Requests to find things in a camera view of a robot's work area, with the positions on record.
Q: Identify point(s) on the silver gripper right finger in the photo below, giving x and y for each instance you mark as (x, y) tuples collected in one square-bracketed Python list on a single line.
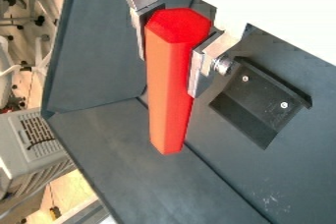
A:
[(209, 61)]

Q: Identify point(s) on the grey ventilated equipment box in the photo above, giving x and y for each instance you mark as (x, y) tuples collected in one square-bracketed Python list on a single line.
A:
[(32, 156)]

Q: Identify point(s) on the red hexagonal prism rod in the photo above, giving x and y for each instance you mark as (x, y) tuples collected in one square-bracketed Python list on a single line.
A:
[(172, 32)]

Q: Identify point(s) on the black curved cradle stand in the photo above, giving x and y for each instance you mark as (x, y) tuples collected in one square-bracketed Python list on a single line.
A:
[(258, 102)]

